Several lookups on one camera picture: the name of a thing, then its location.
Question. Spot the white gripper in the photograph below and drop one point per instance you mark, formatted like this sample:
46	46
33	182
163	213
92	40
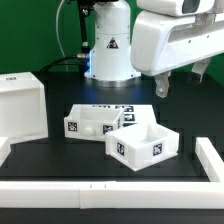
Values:
161	43

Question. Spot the white drawer without knob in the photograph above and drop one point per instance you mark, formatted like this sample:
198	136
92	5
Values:
142	145

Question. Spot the white drawer with knob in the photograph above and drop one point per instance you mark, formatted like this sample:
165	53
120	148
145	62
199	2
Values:
89	122

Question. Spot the white drawer cabinet box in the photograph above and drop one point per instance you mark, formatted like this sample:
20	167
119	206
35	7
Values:
23	114

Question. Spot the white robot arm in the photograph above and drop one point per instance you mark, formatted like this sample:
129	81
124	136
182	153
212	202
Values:
107	31

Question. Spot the white marker sheet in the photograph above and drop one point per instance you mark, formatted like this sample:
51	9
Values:
133	114

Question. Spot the white right fence bar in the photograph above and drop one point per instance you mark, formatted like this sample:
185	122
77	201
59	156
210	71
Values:
210	160

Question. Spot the white fence bar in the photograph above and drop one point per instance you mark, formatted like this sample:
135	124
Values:
4	149
89	195
210	160

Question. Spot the white left fence bar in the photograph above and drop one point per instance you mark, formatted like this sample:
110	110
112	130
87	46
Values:
4	149

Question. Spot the white front fence bar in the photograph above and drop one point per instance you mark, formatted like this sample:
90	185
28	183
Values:
89	195

